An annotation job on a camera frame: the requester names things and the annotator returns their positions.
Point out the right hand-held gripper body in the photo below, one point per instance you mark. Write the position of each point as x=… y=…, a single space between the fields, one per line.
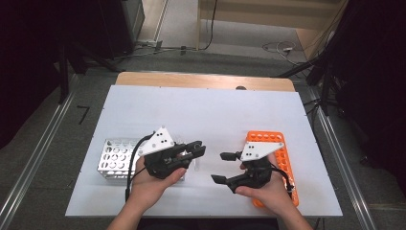
x=258 y=149

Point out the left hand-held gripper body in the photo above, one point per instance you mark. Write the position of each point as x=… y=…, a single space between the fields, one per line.
x=158 y=142

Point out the orange plastic test tube rack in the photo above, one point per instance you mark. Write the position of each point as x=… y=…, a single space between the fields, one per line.
x=265 y=136

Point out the silver metal test tube rack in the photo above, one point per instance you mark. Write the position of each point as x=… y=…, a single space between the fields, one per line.
x=111 y=158

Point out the person's right hand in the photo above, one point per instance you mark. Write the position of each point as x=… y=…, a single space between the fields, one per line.
x=271 y=198

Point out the person's left hand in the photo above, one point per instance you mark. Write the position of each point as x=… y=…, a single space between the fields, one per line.
x=146 y=191

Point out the white work board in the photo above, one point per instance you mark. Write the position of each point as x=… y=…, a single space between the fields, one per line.
x=198 y=115

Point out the wooden table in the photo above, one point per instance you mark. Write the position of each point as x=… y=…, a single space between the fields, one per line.
x=191 y=80

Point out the black tripod stand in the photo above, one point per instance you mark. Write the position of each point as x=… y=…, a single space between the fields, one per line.
x=63 y=80
x=325 y=86

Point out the black cabinet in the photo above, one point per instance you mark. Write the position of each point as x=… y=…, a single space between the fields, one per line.
x=121 y=25

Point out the light wooden shelf unit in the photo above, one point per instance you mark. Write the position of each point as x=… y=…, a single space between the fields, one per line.
x=255 y=19

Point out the dark curtain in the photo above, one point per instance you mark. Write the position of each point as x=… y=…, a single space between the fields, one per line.
x=376 y=80
x=25 y=64

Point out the aluminium floor rail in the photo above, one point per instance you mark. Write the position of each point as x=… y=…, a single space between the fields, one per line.
x=33 y=156
x=330 y=134

